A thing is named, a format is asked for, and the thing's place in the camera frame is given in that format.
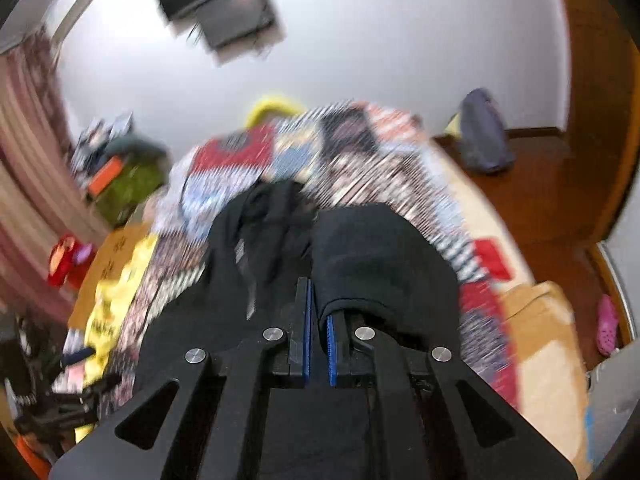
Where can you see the green cloth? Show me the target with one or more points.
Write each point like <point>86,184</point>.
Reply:
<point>132,192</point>

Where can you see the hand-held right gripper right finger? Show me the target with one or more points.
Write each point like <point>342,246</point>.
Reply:
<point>332,350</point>

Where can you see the red plush toy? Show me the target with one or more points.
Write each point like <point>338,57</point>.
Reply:
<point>62,260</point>

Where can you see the black box under television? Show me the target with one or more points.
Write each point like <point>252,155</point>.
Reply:
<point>235,22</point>

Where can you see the dark grey cushion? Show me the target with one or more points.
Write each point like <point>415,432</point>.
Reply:
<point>137,146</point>

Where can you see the striped pink curtain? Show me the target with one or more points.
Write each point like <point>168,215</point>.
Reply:
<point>30,160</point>

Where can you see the white wall duct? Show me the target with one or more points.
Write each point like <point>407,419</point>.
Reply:
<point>82,2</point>

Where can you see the patchwork printed blanket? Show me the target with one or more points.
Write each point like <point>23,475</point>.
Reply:
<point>360,170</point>

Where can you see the black sweater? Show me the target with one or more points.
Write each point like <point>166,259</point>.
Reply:
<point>380,260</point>

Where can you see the yellow printed blanket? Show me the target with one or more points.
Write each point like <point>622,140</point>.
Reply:
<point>107,305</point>

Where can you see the pink shoe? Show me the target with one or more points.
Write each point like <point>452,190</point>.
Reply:
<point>607,325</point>

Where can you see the yellow pillow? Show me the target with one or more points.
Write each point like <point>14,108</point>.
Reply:
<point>270,105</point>

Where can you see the grey bag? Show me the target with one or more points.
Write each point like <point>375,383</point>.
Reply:
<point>482,135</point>

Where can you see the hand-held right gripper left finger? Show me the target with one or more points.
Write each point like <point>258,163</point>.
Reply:
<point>304,330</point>

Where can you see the orange box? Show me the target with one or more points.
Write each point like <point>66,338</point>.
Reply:
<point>106,176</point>

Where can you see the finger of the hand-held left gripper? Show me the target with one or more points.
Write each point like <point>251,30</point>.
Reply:
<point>97,387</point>

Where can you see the pile of boxes and papers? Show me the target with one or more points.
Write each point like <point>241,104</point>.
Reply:
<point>97,135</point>

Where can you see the wooden wardrobe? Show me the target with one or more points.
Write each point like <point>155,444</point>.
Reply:
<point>595,110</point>

